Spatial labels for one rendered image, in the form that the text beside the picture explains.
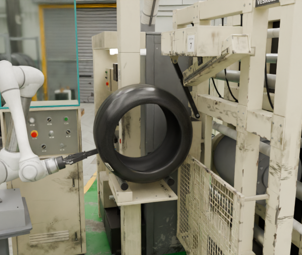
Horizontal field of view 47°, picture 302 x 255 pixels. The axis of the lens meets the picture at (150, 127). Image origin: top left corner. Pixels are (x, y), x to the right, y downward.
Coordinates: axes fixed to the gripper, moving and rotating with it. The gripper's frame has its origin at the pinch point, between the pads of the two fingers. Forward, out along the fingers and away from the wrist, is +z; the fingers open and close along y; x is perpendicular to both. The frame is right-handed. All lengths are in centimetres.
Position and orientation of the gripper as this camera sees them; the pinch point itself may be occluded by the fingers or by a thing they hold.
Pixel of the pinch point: (91, 152)
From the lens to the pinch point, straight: 206.7
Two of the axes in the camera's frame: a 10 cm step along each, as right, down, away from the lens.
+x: 2.5, 9.3, 2.7
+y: -2.5, -2.1, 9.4
